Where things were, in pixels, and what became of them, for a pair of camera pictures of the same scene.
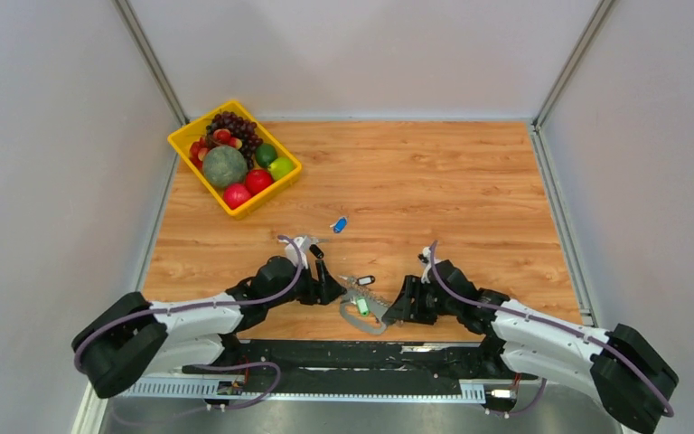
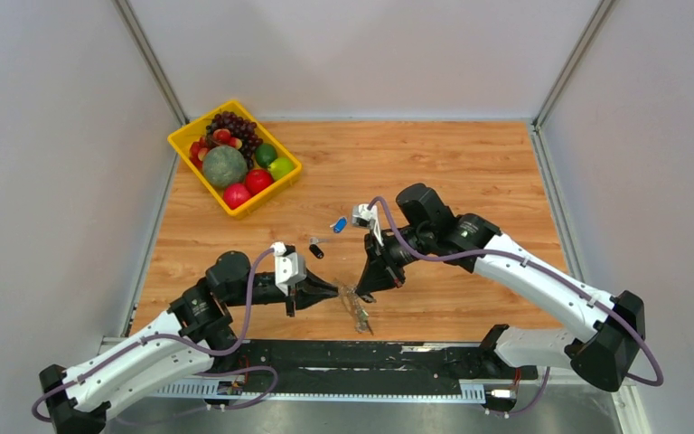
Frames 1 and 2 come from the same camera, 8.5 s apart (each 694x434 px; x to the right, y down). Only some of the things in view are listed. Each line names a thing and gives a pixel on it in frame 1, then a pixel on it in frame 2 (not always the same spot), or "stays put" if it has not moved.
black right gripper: (402, 310) to (377, 276)
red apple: (257, 179) stays put
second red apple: (236, 194) stays put
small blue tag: (339, 225) stays put
